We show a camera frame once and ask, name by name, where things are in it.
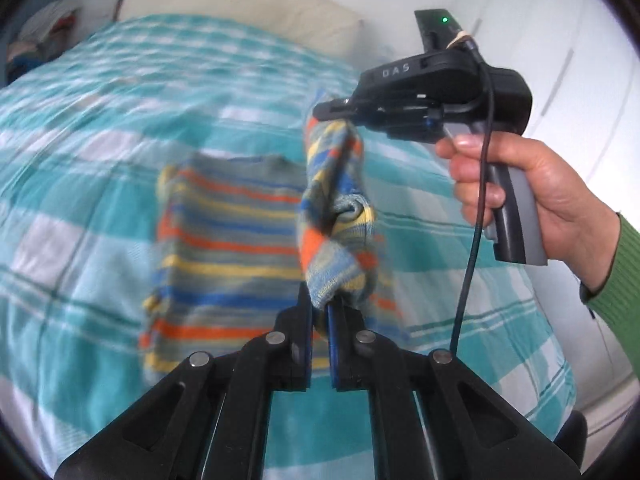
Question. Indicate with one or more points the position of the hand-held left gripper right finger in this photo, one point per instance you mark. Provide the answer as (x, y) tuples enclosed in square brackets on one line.
[(335, 355)]

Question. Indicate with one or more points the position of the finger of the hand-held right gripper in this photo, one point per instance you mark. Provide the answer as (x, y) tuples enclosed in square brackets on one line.
[(335, 109)]

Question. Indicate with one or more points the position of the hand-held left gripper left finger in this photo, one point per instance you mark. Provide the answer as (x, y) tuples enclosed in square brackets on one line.
[(303, 345)]

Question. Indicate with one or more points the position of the striped knit sweater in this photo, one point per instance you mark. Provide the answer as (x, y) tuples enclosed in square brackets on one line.
[(225, 240)]

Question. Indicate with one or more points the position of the person's right forearm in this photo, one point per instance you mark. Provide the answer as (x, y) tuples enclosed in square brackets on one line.
[(617, 270)]

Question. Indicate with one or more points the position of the pile of clothes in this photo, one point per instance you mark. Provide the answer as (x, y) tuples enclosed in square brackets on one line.
[(42, 35)]

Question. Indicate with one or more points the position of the person's right hand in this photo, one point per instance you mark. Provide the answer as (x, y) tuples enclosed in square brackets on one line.
[(550, 185)]

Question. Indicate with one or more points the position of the white wardrobe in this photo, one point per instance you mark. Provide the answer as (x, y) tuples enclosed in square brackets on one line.
[(575, 60)]

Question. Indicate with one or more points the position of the teal checked blanket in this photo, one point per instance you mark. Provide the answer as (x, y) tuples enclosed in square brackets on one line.
[(75, 170)]

